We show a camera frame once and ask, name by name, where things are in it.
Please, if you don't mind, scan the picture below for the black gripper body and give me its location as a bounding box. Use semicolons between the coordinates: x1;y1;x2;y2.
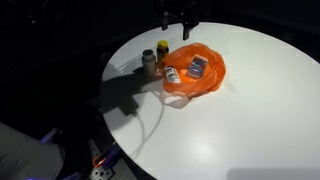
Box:
159;0;201;25

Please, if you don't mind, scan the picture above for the yellow-capped amber bottle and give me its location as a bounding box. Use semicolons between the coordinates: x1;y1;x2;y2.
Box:
156;40;170;63

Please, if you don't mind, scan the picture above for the white pill bottle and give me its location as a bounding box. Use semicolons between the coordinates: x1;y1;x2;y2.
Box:
141;49;158;78

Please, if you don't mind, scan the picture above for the white box with barcode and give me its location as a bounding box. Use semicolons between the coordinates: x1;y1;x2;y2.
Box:
163;65;182;85

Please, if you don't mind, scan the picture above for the orange plastic bag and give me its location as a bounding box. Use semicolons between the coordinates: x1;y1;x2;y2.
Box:
161;42;227;98

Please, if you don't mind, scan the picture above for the orange clip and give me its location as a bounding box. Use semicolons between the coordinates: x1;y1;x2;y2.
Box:
92;154;108;169

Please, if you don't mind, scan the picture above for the perforated metal plate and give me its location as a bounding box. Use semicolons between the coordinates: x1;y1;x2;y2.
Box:
87;138;116;180

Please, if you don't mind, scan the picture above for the white rounded housing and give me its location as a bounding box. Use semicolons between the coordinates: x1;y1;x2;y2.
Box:
0;121;66;180

